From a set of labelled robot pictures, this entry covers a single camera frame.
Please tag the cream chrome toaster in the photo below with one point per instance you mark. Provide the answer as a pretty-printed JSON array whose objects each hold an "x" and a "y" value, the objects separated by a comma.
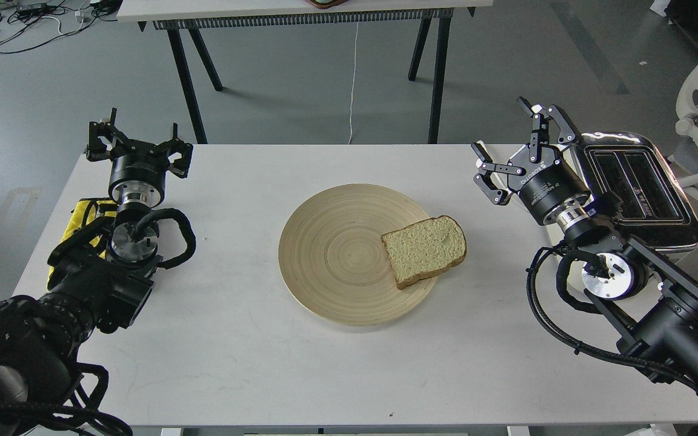
[{"x": 633, "y": 187}]

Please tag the round wooden plate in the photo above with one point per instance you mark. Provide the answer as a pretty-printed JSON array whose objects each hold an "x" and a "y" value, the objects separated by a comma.
[{"x": 334, "y": 263}]

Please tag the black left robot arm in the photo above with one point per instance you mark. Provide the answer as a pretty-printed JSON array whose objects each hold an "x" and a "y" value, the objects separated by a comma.
[{"x": 101, "y": 277}]

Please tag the yellow cloth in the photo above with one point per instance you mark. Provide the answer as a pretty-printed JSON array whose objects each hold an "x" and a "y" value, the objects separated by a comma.
[{"x": 82, "y": 221}]

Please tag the brown object on background table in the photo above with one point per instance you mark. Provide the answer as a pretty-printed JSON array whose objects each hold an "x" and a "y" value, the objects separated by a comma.
[{"x": 325, "y": 4}]

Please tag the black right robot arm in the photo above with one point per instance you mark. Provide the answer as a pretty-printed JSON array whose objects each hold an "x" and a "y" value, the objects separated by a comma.
[{"x": 644, "y": 295}]

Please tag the slice of brown bread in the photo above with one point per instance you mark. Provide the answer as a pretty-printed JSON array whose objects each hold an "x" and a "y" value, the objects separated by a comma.
[{"x": 425, "y": 249}]

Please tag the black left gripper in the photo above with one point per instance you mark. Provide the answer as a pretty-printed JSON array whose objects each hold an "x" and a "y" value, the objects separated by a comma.
[{"x": 139, "y": 168}]

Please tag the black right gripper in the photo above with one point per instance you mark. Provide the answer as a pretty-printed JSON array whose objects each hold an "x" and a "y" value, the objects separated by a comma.
[{"x": 538, "y": 174}]

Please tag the background table with black legs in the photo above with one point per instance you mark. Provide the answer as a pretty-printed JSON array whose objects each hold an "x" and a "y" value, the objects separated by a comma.
[{"x": 392, "y": 77}]

